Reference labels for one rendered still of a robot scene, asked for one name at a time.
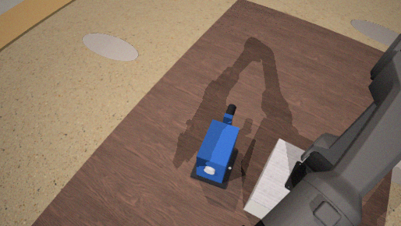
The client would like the blue block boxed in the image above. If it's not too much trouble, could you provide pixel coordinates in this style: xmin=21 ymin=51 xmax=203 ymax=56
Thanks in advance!
xmin=190 ymin=104 xmax=240 ymax=189

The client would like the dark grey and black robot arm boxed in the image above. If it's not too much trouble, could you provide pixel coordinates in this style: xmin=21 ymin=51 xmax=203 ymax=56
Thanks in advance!
xmin=254 ymin=34 xmax=401 ymax=226

